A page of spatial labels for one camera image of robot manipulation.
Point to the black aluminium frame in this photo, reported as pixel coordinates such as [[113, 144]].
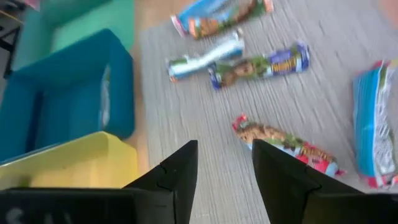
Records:
[[7, 46]]

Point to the yellow plastic bin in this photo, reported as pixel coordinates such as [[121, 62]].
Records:
[[77, 161]]

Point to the teal plastic bin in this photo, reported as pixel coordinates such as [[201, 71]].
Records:
[[93, 28]]

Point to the blue plastic bin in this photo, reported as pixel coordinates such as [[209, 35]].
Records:
[[62, 102]]

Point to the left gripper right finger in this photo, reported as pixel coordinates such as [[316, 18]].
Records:
[[280, 186]]

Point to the dark blue green granola bar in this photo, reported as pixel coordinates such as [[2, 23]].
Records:
[[248, 68]]

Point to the red green granola bar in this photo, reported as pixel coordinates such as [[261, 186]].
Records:
[[267, 132]]

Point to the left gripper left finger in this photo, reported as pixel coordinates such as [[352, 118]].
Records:
[[168, 193]]

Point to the white green granola bar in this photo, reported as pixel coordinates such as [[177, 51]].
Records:
[[199, 62]]

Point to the grey woven placemat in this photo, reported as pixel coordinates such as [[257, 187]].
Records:
[[186, 109]]

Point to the orange green granola bar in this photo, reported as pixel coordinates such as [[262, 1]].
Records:
[[224, 25]]

